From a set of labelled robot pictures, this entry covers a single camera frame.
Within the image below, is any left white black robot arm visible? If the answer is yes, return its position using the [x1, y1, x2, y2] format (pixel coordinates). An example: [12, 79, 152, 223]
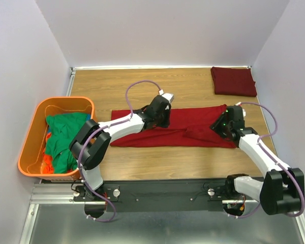
[69, 93, 174, 201]

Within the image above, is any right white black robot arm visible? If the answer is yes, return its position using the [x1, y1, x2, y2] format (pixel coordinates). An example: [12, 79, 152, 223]
[210, 102, 305, 217]

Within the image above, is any folded dark red t shirt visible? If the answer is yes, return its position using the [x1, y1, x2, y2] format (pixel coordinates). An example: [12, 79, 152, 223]
[211, 67, 257, 97]

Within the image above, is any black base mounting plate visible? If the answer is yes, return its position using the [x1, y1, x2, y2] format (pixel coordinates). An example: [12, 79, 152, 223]
[73, 178, 255, 213]

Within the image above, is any green t shirt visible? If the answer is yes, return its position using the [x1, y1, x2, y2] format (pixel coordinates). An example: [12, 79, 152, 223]
[46, 112, 88, 174]

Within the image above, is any orange t shirt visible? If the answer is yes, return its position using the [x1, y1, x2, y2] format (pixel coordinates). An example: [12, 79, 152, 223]
[41, 147, 54, 174]

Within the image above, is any orange plastic basket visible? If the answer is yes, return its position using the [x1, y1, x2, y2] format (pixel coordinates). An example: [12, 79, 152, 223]
[18, 97, 96, 181]

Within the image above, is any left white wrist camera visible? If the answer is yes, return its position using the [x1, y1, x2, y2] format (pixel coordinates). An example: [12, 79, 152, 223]
[158, 89, 174, 104]

